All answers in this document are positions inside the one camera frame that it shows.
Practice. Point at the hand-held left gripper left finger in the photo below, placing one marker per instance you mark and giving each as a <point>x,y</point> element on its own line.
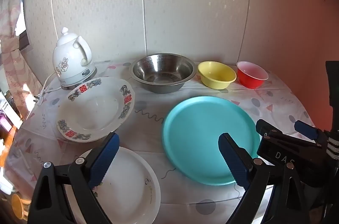
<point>104,157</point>

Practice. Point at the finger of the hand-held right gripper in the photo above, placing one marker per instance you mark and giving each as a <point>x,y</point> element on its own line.
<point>306,129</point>
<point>267,128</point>

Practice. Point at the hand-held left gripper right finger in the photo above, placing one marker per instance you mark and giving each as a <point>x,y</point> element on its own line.
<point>233,157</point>

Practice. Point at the white deep plate patterned rim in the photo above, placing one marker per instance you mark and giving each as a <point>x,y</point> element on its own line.
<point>79,138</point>
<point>92,107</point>

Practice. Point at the white plate small floral print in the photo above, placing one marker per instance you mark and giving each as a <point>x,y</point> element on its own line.
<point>129,187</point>

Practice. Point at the teal round plate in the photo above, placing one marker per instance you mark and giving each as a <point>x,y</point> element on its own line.
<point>196,128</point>

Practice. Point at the red plastic bowl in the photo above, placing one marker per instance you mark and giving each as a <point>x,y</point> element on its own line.
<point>251,74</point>

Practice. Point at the yellow plastic bowl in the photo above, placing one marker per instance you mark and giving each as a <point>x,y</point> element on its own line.
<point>215,74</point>

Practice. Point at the stainless steel bowl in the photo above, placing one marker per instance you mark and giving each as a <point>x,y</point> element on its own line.
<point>161,73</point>

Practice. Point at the patterned plastic tablecloth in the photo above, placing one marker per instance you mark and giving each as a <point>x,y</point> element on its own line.
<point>148,134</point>

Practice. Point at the metal kettle base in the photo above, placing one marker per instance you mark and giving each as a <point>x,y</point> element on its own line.
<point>87,78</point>

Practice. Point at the yellow stool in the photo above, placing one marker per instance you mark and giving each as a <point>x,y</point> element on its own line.
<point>18,205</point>

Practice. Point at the white ceramic electric kettle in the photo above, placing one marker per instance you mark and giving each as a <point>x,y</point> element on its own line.
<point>70,57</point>

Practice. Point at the pink patterned curtain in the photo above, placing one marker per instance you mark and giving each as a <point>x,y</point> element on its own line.
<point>13,73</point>

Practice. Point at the window frame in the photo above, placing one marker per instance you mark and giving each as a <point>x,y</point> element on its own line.
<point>23,41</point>

